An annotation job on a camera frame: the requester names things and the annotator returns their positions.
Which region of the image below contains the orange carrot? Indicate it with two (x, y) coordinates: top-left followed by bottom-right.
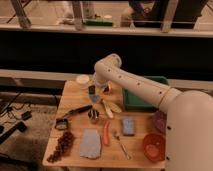
(102, 121), (110, 146)

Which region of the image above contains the blue grey cloth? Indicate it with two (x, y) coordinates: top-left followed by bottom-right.
(80, 129), (101, 159)

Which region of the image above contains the black floor stand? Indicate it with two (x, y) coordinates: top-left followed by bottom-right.
(0, 121), (27, 144)

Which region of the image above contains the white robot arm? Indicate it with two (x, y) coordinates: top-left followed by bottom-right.
(94, 54), (213, 171)

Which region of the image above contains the purple bowl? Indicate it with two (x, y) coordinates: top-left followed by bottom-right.
(153, 111), (167, 134)

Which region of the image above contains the black power adapter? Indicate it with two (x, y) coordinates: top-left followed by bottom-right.
(21, 111), (32, 121)

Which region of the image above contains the grey blue scraper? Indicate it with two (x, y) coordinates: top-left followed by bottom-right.
(89, 95), (100, 103)

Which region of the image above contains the bunch of red grapes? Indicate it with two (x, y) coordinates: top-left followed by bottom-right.
(47, 131), (74, 163)

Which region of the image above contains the orange red bowl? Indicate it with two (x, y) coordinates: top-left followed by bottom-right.
(142, 133), (165, 162)

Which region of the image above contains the blue sponge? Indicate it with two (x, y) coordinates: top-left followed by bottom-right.
(121, 117), (135, 136)

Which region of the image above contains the green plastic tray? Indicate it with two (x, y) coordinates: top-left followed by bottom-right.
(122, 76), (168, 112)

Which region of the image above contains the white round cup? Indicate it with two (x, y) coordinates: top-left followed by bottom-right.
(76, 74), (90, 89)

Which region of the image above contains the orange apple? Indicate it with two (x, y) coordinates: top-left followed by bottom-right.
(103, 84), (112, 94)

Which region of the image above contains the black handled knife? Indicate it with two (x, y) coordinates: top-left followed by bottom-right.
(62, 105), (93, 118)

